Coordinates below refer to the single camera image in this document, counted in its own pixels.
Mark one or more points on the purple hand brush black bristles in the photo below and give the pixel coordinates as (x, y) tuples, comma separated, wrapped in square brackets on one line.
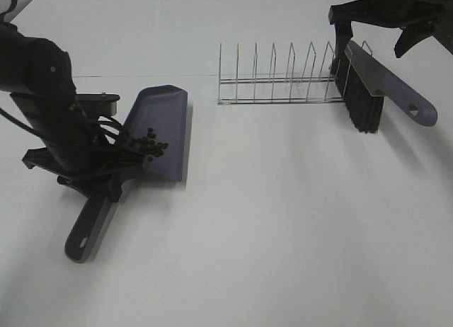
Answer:
[(364, 83)]

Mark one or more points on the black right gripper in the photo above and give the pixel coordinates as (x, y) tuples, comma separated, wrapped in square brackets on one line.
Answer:
[(418, 19)]

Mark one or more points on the metal wire dish rack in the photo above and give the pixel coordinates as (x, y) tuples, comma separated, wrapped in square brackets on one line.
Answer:
[(278, 78)]

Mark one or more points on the black cable bundle left arm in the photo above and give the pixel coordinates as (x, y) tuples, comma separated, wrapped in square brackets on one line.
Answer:
[(78, 148)]

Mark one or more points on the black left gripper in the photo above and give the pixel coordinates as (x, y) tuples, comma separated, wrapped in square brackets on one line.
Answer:
[(94, 106)]

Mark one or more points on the purple plastic dustpan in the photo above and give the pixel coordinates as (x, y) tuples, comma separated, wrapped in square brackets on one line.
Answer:
[(165, 109)]

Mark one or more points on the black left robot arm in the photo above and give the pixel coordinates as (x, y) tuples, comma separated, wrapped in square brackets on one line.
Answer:
[(36, 74)]

